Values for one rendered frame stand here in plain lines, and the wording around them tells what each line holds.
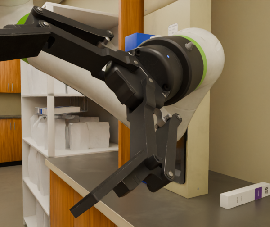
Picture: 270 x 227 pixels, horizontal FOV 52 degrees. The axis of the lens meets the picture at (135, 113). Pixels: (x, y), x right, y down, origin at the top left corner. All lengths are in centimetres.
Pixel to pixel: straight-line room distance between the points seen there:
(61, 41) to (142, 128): 11
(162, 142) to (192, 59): 13
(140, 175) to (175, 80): 14
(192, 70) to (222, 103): 117
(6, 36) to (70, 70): 35
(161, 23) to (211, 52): 81
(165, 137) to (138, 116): 3
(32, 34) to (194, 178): 97
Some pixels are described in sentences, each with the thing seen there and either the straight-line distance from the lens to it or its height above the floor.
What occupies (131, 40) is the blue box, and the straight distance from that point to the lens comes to 123.
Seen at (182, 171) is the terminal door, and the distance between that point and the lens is 111.
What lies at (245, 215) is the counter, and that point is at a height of 94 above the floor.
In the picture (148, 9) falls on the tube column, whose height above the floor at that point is 173.
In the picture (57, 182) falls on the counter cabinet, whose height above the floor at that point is 83.
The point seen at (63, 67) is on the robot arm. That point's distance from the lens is 58.
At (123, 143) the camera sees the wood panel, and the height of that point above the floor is 111.
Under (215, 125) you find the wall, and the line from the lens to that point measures 157.
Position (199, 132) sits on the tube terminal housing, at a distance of 111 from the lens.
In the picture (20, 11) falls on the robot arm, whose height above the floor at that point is 151.
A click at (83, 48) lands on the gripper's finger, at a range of 28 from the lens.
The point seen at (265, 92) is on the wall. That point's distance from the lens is 138.
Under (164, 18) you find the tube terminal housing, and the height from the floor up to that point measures 166.
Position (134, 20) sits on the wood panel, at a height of 170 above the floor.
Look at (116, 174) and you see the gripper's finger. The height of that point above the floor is 127.
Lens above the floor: 132
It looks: 3 degrees down
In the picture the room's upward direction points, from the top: straight up
